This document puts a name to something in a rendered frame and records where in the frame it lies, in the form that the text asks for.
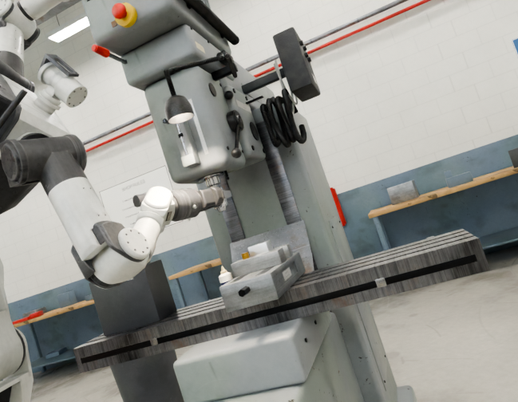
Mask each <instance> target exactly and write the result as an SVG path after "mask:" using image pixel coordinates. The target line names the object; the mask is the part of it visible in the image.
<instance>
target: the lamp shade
mask: <svg viewBox="0 0 518 402"><path fill-rule="evenodd" d="M165 115H166V117H167V120H168V123H170V124H178V123H181V122H185V121H187V120H190V119H191V118H193V117H194V115H195V114H194V112H193V109H192V105H191V104H190V102H189V101H188V99H187V98H186V97H184V96H181V95H174V96H171V97H169V98H168V99H167V101H166V102H165Z"/></svg>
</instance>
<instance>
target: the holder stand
mask: <svg viewBox="0 0 518 402"><path fill-rule="evenodd" d="M89 287H90V289H91V293H92V295H93V300H94V303H95V306H96V309H97V313H98V317H99V319H100V322H101V327H102V329H103V333H104V335H105V337H107V336H109V335H113V334H115V333H121V332H124V331H127V330H130V329H135V328H138V327H141V326H144V325H149V324H152V323H155V322H158V321H161V320H163V319H165V318H166V317H168V316H169V315H171V314H173V313H175V312H176V311H177V309H176V305H175V302H174V299H173V296H172V292H171V290H170V286H169V284H168V279H167V276H166V273H165V271H164V267H163V263H162V261H161V260H157V261H155V262H150V261H149V262H148V263H147V265H146V267H145V268H144V269H143V270H142V271H141V272H140V273H139V274H137V275H136V276H135V277H133V278H131V279H129V280H128V281H125V282H122V283H121V284H120V285H119V286H114V287H112V288H110V289H102V288H100V287H98V286H95V285H94V284H93V283H91V282H90V283H89Z"/></svg>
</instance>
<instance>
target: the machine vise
mask: <svg viewBox="0 0 518 402"><path fill-rule="evenodd" d="M281 247H282V248H283V251H284V254H285V256H286V259H287V260H286V261H285V262H283V263H282V264H280V265H277V266H272V267H269V268H266V269H263V270H258V271H256V272H253V273H249V274H245V275H242V276H239V277H236V278H234V279H232V280H231V281H229V282H227V283H226V284H224V285H222V286H221V287H220V288H219V290H220V293H221V295H222V299H223V303H224V305H225V308H226V311H227V312H228V313H229V312H232V311H235V310H238V309H244V308H247V307H250V306H253V305H258V304H262V303H265V302H270V301H274V300H277V299H279V298H280V297H281V296H282V295H283V294H284V293H285V292H286V291H287V290H288V289H289V288H290V287H291V286H292V285H293V284H294V283H295V282H296V281H297V280H298V279H299V278H300V277H301V276H302V274H303V273H304V272H305V268H304V265H303V263H302V259H301V256H300V253H299V252H296V253H292V250H291V246H290V244H289V243H288V244H286V245H282V246H278V247H276V248H273V249H274V250H276V249H279V248H281ZM244 286H249V287H250V290H251V291H250V292H249V293H248V294H246V295H245V296H244V297H240V296H239V293H238V292H239V291H240V290H241V289H242V288H243V287H244Z"/></svg>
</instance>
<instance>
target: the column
mask: <svg viewBox="0 0 518 402"><path fill-rule="evenodd" d="M251 113H252V116H253V118H254V121H255V125H256V127H257V130H258V133H259V137H260V139H261V142H262V145H263V148H264V149H265V152H266V153H265V154H266V157H265V159H264V160H262V161H260V162H258V163H255V164H252V165H250V166H247V167H244V168H241V169H239V170H237V171H233V172H231V173H228V177H229V180H227V179H226V178H227V177H226V176H225V175H222V176H220V180H221V184H219V185H218V186H219V187H223V190H224V191H231V195H232V197H230V198H227V203H228V206H227V207H226V211H221V212H218V211H217V210H214V208H211V209H208V210H206V211H205V213H206V216H207V219H208V223H209V226H210V228H211V231H212V236H213V238H214V241H215V244H216V248H217V250H218V254H219V258H220V261H221V263H222V266H223V268H224V269H225V270H226V271H227V272H229V273H231V275H232V277H233V279H234V274H233V271H232V268H231V264H232V260H231V248H230V243H233V242H238V241H240V239H241V240H243V239H246V238H250V237H252V236H255V235H260V234H262V233H265V232H268V231H272V230H274V229H277V228H280V227H284V226H287V225H290V224H292V223H296V222H299V221H302V220H304V221H305V225H306V232H307V235H308V239H309V243H310V249H311V253H312V258H313V264H314V270H319V269H322V268H325V267H328V266H333V265H336V264H339V263H342V262H347V261H350V260H353V259H354V257H353V255H352V252H351V249H350V245H349V243H348V240H347V238H346V234H345V231H344V229H343V226H342V222H341V219H340V217H339V214H338V210H337V207H336V205H335V202H334V198H333V196H332V193H331V190H330V187H329V184H328V182H327V179H326V175H325V172H324V170H323V167H322V163H321V160H320V158H319V155H318V151H317V148H316V146H315V143H314V139H313V137H312V135H311V132H310V128H309V125H308V123H307V120H306V118H305V117H304V116H302V115H301V114H300V113H299V112H297V113H295V114H293V116H294V119H295V123H296V127H297V128H298V131H299V134H300V135H301V133H300V130H299V125H300V124H304V126H305V129H306V142H305V143H304V144H300V143H299V142H298V141H296V142H294V143H291V146H290V147H289V148H286V147H285V146H284V145H283V144H282V143H281V145H280V146H279V147H275V146H274V145H273V144H272V142H271V139H270V137H269V134H268V131H267V128H266V125H265V122H264V120H263V117H262V114H261V111H260V108H257V109H255V110H252V111H251ZM330 312H331V313H334V314H335V315H336V318H337V320H338V324H339V327H340V330H341V332H342V336H343V339H344V342H345V344H346V348H347V351H348V353H349V356H350V360H351V363H352V365H353V368H354V372H355V375H356V377H357V380H358V384H359V387H360V389H361V392H362V396H363V399H364V401H365V402H397V385H396V382H395V379H394V377H393V373H392V370H391V367H390V365H389V361H388V358H387V356H386V351H385V349H384V346H383V344H382V340H381V338H380V335H379V332H378V328H377V326H376V323H375V320H374V316H373V314H372V311H371V308H370V304H369V302H368V301H365V302H362V303H358V304H355V305H349V306H346V307H342V308H339V309H333V310H330Z"/></svg>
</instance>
